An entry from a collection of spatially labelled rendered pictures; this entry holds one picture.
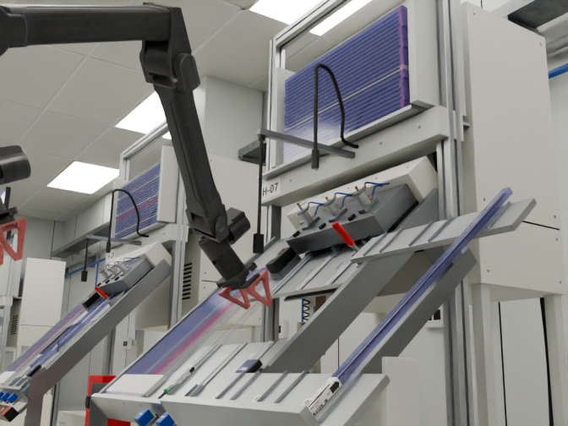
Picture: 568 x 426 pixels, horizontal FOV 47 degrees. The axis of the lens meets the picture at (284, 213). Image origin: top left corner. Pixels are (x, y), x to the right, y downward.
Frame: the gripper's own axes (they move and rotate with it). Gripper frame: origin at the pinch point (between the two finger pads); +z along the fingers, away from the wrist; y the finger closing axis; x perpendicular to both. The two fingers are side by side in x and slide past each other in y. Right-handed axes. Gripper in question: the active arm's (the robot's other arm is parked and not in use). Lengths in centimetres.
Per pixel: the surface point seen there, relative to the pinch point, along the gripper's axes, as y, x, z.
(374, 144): -14.5, -44.9, -12.4
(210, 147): 285, -193, -17
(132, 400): 7.8, 33.6, -1.9
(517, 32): -32, -95, -13
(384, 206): -28.0, -24.2, -4.5
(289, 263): 3.4, -15.7, -0.4
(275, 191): 31, -44, -11
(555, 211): -32, -69, 29
